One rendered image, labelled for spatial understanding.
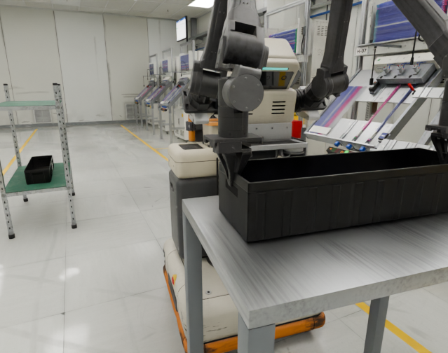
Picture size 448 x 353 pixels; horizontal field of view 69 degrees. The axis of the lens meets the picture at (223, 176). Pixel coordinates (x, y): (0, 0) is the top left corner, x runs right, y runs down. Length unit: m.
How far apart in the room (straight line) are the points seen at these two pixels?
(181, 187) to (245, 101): 0.93
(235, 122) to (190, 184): 0.85
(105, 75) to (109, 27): 1.30
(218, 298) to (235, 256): 0.79
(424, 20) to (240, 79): 0.56
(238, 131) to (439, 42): 0.54
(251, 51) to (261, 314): 0.42
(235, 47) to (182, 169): 0.87
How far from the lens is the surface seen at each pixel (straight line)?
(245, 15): 0.65
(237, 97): 0.52
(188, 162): 1.39
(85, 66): 10.19
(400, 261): 0.62
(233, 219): 0.65
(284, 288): 0.50
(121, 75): 10.27
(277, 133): 1.19
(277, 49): 1.17
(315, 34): 3.66
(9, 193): 2.75
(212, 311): 1.33
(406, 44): 2.69
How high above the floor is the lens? 1.08
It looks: 16 degrees down
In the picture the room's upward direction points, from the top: straight up
